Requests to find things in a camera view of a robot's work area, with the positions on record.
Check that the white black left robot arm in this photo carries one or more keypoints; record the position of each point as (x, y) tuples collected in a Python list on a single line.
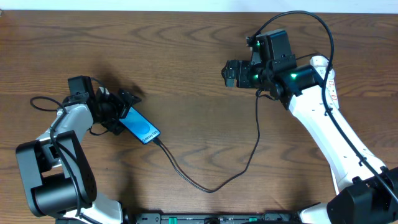
[(57, 178)]

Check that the white power strip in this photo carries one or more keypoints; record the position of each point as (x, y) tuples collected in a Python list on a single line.
[(320, 64)]

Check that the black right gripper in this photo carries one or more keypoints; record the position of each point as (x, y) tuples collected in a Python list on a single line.
[(234, 73)]

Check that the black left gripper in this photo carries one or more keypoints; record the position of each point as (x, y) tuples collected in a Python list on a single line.
[(125, 108)]

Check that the blue Galaxy smartphone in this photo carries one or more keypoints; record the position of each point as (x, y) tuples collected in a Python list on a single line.
[(139, 126)]

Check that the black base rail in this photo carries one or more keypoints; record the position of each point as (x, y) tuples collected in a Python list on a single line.
[(269, 217)]

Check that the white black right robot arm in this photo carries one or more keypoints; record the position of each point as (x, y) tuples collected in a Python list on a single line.
[(361, 179)]

